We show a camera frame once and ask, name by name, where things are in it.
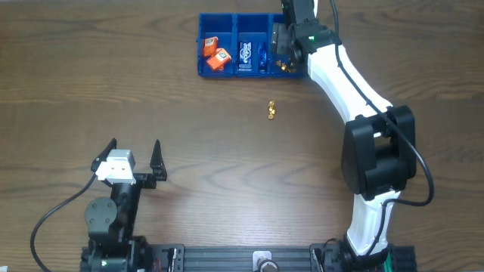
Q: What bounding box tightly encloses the blue candy pack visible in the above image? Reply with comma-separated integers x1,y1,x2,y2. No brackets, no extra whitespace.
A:
237,41,253,73
257,42,268,73

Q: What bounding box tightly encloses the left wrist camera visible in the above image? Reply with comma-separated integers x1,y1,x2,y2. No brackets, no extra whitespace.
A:
95,149,136,186

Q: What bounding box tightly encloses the mounting rail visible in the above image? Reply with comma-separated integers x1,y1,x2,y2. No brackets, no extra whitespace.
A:
150,243,417,272

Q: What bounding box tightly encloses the blue tray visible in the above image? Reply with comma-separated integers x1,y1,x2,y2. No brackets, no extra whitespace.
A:
196,13,308,79

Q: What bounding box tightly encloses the black cable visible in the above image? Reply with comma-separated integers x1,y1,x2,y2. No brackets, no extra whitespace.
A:
29,172,98,272
329,0,435,208

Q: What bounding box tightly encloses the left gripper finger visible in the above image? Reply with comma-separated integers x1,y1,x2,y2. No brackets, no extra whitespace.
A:
149,138,168,182
90,138,118,173

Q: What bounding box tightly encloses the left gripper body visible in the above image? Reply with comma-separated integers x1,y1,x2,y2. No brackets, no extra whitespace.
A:
101,172,157,190

